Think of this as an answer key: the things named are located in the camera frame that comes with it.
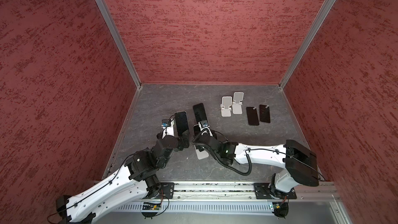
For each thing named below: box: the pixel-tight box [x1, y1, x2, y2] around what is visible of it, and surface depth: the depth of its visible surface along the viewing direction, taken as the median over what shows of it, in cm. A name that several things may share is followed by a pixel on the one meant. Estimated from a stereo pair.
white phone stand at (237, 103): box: [232, 91, 245, 115], surface depth 106 cm
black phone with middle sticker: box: [246, 106, 260, 126], surface depth 106 cm
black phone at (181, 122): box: [174, 110, 189, 137], surface depth 87 cm
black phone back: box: [192, 102, 208, 123], surface depth 94 cm
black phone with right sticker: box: [259, 104, 271, 123], surface depth 106 cm
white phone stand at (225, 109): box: [220, 96, 233, 117], surface depth 102 cm
